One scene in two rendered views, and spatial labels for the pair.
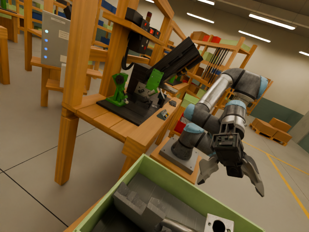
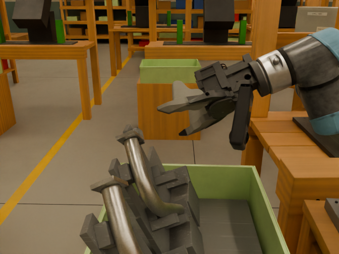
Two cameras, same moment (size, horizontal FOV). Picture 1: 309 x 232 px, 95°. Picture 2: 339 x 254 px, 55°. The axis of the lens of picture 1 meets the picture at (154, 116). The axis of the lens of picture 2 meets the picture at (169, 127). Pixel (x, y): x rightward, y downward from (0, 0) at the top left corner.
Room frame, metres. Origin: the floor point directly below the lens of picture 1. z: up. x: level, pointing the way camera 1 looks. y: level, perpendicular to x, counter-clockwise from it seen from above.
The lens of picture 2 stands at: (0.16, -0.83, 1.44)
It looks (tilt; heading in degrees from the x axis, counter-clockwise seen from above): 22 degrees down; 78
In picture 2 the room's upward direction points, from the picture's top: straight up
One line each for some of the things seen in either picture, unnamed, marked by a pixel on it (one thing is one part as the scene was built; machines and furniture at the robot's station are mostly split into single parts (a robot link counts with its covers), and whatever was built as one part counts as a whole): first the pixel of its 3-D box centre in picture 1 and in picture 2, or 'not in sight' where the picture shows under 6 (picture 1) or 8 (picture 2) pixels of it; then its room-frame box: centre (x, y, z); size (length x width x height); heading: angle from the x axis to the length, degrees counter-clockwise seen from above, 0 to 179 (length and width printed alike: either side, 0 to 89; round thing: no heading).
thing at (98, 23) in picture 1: (110, 37); not in sight; (6.69, 3.11, 1.14); 2.45 x 0.55 x 2.28; 167
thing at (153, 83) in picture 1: (155, 80); not in sight; (1.46, 0.13, 1.17); 0.13 x 0.12 x 0.20; 169
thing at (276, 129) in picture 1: (271, 128); not in sight; (5.90, -4.65, 0.37); 1.20 x 0.80 x 0.74; 85
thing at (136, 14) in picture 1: (134, 17); not in sight; (1.30, 0.45, 1.59); 0.15 x 0.07 x 0.07; 169
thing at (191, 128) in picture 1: (192, 134); not in sight; (0.85, -0.28, 1.05); 0.13 x 0.12 x 0.14; 66
